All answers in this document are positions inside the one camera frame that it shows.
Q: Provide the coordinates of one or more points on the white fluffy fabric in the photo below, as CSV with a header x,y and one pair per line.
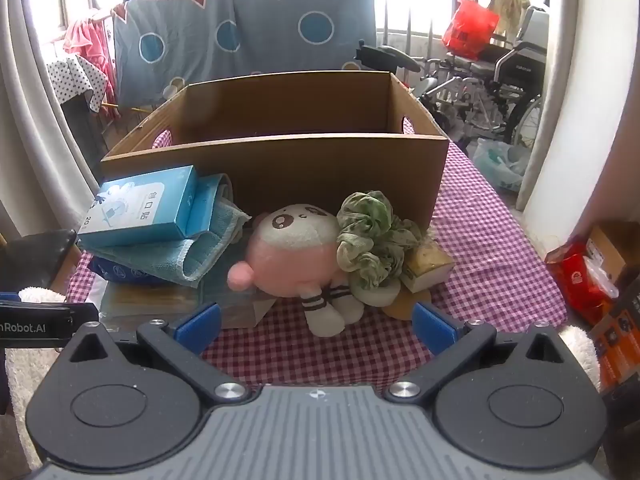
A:
x,y
30,375

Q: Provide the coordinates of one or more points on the yellow hanging cloth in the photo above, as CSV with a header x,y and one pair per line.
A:
x,y
510,7

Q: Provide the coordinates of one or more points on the pink hanging garment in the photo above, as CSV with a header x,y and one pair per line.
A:
x,y
92,45

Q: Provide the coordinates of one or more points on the green patterned scrunchie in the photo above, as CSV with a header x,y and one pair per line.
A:
x,y
370,240

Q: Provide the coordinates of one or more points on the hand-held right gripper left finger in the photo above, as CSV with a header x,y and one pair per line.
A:
x,y
200,324

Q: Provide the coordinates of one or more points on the black padded seat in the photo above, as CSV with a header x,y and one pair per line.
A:
x,y
387,56

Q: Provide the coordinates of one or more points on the blue blanket with circles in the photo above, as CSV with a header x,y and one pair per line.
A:
x,y
260,35

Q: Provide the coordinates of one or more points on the black wheelchair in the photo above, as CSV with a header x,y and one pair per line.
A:
x,y
510,77

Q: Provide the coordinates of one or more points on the white polka-dot cloth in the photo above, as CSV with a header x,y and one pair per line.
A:
x,y
75,80

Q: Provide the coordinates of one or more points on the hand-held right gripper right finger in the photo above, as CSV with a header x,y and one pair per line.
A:
x,y
434,329

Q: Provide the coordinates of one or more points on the red box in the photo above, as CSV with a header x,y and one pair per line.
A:
x,y
580,280

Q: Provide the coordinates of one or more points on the blue paper box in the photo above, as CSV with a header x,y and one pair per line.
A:
x,y
140,205

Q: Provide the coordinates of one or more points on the white curtain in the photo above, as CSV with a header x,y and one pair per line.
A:
x,y
30,110
560,110

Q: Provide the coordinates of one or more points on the small brown cardboard box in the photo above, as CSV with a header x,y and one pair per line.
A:
x,y
615,250

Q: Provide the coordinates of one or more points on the red plastic bag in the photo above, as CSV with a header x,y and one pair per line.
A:
x,y
470,27

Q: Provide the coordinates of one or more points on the pink and white plush toy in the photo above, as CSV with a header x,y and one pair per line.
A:
x,y
295,255

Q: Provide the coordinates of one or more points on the white round roll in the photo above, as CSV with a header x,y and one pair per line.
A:
x,y
380,296

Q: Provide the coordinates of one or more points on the clear packet with blue contents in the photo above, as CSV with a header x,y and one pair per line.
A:
x,y
235,305

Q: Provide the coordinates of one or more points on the orange and black box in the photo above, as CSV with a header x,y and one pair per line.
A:
x,y
620,345

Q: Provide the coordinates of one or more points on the dark blue packet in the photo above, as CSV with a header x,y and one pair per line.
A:
x,y
125,272

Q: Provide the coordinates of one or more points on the yellow tissue pack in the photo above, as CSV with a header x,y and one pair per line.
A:
x,y
427,265

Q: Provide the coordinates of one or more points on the light blue towel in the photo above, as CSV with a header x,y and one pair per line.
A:
x,y
210,230

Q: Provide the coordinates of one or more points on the pale plastic bag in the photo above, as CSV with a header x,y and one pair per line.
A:
x,y
500,162

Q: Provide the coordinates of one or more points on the black chair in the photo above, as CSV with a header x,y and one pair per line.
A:
x,y
35,260

